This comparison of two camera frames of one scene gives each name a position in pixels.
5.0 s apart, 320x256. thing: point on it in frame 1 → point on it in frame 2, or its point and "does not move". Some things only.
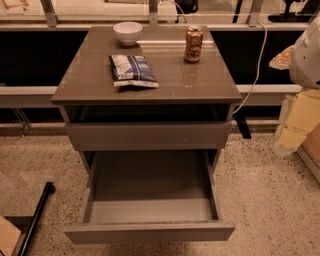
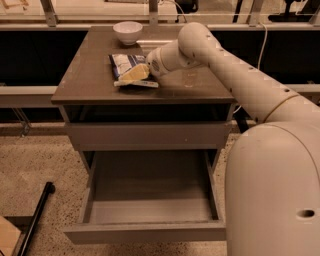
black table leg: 241,120 does not move
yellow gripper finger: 282,60 → 156,65
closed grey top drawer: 148,135 does not move
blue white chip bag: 132,70 does not move
